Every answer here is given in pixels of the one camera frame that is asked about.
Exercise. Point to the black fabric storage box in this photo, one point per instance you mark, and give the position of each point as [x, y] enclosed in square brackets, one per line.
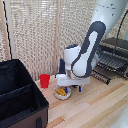
[20, 100]

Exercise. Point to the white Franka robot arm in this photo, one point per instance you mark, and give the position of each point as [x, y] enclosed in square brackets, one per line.
[100, 20]

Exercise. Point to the thin black pole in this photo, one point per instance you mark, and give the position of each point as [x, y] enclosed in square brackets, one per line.
[8, 33]

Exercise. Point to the bamboo folding screen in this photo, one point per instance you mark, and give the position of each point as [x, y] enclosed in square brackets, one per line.
[33, 33]

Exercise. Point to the white oval bowl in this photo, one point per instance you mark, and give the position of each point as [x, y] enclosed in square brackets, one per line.
[60, 96]

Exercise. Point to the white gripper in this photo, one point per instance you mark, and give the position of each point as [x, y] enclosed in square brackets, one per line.
[71, 80]

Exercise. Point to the red plastic cup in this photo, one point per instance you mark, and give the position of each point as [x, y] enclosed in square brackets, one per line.
[44, 81]

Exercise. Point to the long yellow food piece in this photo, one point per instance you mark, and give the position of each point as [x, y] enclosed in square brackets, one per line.
[62, 92]
[58, 91]

